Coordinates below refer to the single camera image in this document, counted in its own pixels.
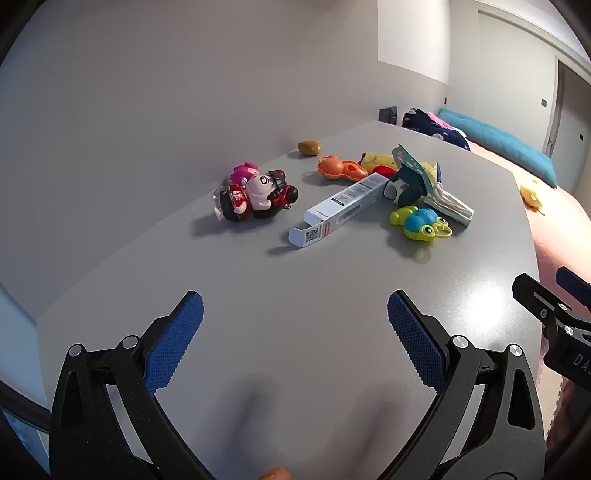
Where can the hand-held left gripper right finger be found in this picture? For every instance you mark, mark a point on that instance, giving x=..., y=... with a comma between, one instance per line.
x=415, y=342

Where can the white-faced doll with black hat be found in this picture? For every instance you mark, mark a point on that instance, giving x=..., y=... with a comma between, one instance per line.
x=268, y=189

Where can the pink-haired doll figure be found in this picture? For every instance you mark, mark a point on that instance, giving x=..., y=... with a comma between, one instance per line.
x=242, y=173

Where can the person's right forearm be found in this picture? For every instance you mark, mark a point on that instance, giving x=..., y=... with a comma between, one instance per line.
x=573, y=417

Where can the long white cardboard box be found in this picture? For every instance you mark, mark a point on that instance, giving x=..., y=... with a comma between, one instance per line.
x=337, y=208

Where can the blue and green turtle toy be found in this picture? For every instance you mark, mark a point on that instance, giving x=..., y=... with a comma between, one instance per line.
x=420, y=224

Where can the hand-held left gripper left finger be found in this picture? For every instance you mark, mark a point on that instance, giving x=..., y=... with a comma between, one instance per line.
x=178, y=341

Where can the yellow plush toy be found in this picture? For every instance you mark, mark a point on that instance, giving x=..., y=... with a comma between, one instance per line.
x=531, y=194

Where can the white tissue pack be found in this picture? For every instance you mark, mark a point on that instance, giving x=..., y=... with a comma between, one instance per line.
x=450, y=206

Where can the red and black doll figure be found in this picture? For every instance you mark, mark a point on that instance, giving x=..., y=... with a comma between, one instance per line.
x=231, y=203

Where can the person's left hand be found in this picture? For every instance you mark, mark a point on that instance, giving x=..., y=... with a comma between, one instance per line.
x=275, y=474

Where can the yellow snack packet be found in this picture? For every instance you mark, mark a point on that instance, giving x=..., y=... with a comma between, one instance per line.
x=375, y=160

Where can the pink pillow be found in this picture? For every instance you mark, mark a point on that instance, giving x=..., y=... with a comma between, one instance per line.
x=441, y=119

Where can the black chair back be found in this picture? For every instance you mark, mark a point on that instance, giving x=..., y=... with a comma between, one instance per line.
x=388, y=114

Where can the small brown round toy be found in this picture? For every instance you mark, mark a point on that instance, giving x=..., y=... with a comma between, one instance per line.
x=309, y=146

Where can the teal butterfly toy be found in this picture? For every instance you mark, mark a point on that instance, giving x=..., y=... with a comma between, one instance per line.
x=411, y=180

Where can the teal long cushion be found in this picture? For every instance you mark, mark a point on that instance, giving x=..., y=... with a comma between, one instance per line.
x=498, y=138

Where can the orange plastic toy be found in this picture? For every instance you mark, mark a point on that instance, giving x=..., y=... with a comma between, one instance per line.
x=341, y=168

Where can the red plush toy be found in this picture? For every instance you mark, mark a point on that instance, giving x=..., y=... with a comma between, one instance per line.
x=385, y=172

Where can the navy printed pillow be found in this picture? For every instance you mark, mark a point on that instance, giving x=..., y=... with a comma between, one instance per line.
x=434, y=128

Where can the pink and beige foam mat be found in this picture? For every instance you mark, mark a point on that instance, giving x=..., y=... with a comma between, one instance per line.
x=554, y=397

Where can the grey room door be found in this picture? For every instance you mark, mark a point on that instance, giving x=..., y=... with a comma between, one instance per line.
x=572, y=120

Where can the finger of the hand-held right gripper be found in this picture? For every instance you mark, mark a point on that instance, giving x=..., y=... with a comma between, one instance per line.
x=572, y=280
x=535, y=295

